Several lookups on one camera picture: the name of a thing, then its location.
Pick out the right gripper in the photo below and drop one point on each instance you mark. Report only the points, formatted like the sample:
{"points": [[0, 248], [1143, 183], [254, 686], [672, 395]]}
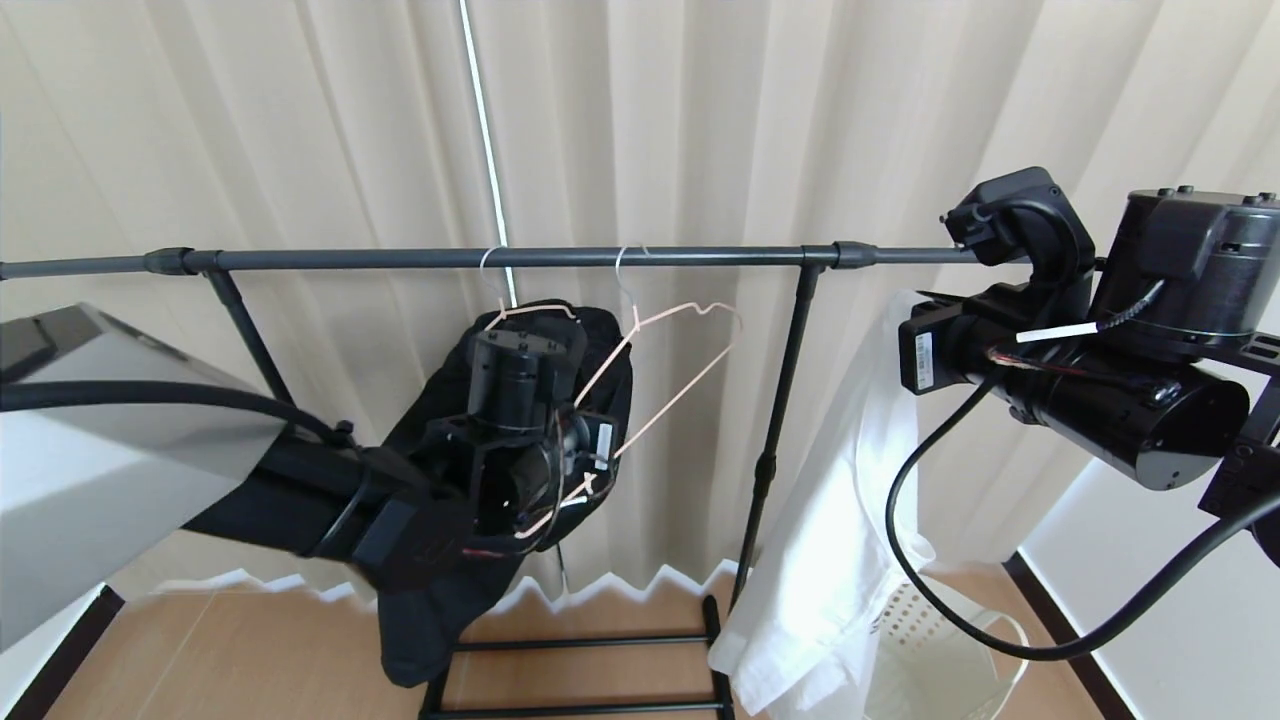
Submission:
{"points": [[1120, 420]]}

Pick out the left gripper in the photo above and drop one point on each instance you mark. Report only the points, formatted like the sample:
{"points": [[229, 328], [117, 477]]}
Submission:
{"points": [[585, 450]]}

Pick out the pink clothes hanger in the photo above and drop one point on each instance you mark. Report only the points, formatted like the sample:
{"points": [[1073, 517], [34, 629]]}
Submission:
{"points": [[633, 325], [497, 312]]}

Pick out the black shorts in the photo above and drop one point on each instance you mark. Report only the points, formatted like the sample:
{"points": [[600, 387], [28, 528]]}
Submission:
{"points": [[430, 630]]}

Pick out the white garment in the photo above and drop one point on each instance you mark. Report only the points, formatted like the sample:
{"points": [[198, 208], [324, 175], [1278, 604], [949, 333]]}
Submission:
{"points": [[820, 520]]}

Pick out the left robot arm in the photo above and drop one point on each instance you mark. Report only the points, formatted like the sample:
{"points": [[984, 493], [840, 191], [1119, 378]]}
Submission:
{"points": [[100, 460]]}

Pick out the white laundry basket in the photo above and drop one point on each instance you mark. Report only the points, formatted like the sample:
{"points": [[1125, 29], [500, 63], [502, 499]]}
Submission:
{"points": [[940, 660]]}

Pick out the black clothes rack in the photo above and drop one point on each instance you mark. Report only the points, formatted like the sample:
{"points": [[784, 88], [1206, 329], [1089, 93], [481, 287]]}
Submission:
{"points": [[350, 259]]}

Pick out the beige curtain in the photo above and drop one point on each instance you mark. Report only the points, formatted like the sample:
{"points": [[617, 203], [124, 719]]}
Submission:
{"points": [[300, 120]]}

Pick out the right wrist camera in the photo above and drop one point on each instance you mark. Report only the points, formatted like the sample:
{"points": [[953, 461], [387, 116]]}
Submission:
{"points": [[1040, 225]]}

